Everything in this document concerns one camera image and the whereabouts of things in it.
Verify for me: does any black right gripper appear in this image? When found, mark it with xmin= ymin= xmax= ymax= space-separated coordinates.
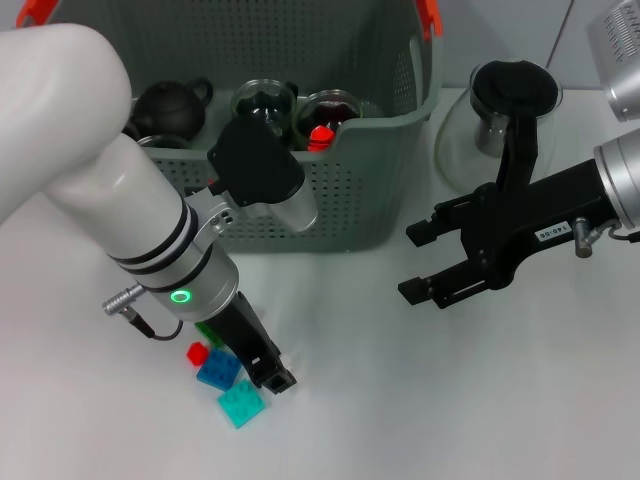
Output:
xmin=397 ymin=158 xmax=621 ymax=311

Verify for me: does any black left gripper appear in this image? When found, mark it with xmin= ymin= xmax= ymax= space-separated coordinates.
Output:
xmin=204 ymin=289 xmax=299 ymax=397

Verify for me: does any bright red sloped brick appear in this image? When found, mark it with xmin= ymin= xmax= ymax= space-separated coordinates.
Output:
xmin=308 ymin=126 xmax=335 ymax=153

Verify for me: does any glass teacup with black holder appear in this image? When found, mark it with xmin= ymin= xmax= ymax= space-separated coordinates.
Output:
xmin=135 ymin=133 xmax=192 ymax=149
xmin=295 ymin=89 xmax=362 ymax=151
xmin=230 ymin=78 xmax=300 ymax=146

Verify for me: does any grey-green perforated storage bin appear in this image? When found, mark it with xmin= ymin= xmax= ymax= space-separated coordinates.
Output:
xmin=59 ymin=0 xmax=445 ymax=254

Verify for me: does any teal square toy brick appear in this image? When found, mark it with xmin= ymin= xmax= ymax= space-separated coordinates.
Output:
xmin=216 ymin=378 xmax=268 ymax=430

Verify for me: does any blue toy brick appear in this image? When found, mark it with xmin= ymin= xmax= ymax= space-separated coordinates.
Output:
xmin=196 ymin=348 xmax=245 ymax=392

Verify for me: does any green flat toy brick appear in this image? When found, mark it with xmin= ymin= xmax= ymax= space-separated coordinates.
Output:
xmin=194 ymin=322 xmax=225 ymax=350

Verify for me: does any small red toy brick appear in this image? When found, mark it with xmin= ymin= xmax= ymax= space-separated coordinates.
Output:
xmin=186 ymin=341 xmax=210 ymax=367

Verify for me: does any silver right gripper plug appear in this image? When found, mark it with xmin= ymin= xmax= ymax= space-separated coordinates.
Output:
xmin=572 ymin=215 xmax=617 ymax=259

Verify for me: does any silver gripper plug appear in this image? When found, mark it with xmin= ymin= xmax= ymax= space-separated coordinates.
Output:
xmin=572 ymin=215 xmax=617 ymax=259
xmin=102 ymin=283 xmax=147 ymax=316

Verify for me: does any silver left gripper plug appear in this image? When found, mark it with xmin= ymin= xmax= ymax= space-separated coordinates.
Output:
xmin=102 ymin=283 xmax=147 ymax=316

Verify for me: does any black clay teapot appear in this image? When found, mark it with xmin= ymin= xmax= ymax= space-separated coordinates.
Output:
xmin=130 ymin=77 xmax=215 ymax=142

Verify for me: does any grey left arm cable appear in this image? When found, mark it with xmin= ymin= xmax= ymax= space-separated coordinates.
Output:
xmin=127 ymin=317 xmax=185 ymax=342

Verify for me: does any glass pitcher with black handle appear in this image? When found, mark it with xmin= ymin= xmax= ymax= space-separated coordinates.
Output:
xmin=433 ymin=58 xmax=565 ymax=195

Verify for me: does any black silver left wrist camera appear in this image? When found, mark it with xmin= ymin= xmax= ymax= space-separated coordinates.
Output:
xmin=206 ymin=117 xmax=320 ymax=235

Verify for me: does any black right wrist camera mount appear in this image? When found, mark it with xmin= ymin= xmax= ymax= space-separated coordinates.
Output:
xmin=585 ymin=0 xmax=640 ymax=124

